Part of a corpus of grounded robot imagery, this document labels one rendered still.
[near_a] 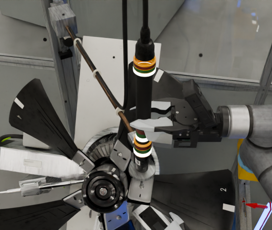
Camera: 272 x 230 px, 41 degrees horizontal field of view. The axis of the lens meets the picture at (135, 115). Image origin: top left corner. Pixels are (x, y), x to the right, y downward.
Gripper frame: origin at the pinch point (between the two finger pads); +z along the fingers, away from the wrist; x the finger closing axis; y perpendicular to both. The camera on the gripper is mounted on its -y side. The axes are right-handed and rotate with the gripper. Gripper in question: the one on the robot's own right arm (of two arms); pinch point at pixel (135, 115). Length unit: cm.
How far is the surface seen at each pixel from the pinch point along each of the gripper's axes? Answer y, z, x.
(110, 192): 26.7, 6.4, -3.3
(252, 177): 47, -41, 15
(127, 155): 21.3, 2.0, 5.0
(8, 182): 149, 82, 79
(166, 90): 5.9, -8.1, 14.3
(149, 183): 29.5, -4.2, 1.3
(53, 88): 65, 39, 79
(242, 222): 62, -39, 6
